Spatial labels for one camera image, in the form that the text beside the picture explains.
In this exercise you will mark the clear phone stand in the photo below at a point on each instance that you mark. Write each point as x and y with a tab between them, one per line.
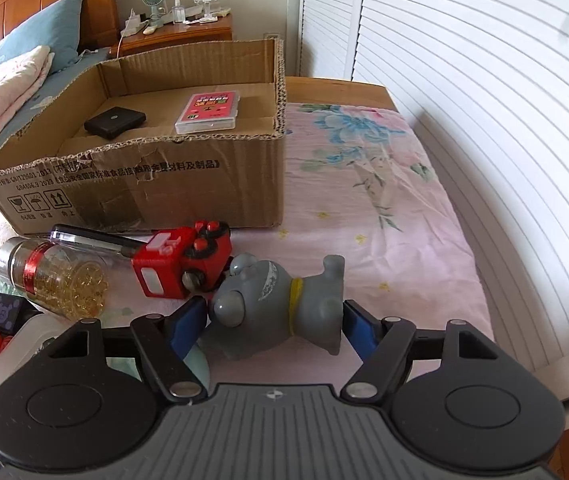
203	0

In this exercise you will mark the clear spray bottle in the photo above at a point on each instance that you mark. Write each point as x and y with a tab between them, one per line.
178	10

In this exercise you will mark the cardboard box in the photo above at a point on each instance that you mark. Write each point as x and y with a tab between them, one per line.
164	185

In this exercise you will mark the grey toy animal figure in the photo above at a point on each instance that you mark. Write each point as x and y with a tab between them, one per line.
274	305

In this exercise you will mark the black toy train car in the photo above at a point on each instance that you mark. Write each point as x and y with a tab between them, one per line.
7	317

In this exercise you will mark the blue pillow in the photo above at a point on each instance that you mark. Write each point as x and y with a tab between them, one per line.
29	35

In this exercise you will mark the red toy train car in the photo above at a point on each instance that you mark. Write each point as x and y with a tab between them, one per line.
174	260

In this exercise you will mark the red card case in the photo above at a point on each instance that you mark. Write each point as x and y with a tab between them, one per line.
208	111

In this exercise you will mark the white louvred closet door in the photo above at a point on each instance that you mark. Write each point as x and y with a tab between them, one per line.
489	110
329	15

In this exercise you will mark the white power strip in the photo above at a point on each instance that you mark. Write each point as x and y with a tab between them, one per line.
134	22

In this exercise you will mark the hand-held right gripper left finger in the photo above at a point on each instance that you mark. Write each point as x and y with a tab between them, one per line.
189	321

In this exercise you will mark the wooden nightstand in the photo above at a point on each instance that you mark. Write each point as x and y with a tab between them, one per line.
184	35

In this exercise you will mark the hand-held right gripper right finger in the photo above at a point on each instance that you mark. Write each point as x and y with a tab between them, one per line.
359	327

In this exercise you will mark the pink floral bed sheet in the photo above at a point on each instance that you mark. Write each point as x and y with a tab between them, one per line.
364	185

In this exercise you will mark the blue bed sheet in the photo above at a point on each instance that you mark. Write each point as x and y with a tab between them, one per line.
72	67

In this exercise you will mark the clear glass jar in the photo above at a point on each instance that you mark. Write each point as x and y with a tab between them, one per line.
59	275

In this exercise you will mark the small black case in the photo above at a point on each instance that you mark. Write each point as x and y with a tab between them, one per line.
114	122

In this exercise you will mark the small green desk fan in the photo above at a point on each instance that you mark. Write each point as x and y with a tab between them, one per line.
152	2

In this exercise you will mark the white plastic container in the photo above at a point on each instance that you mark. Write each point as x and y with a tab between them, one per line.
34	332

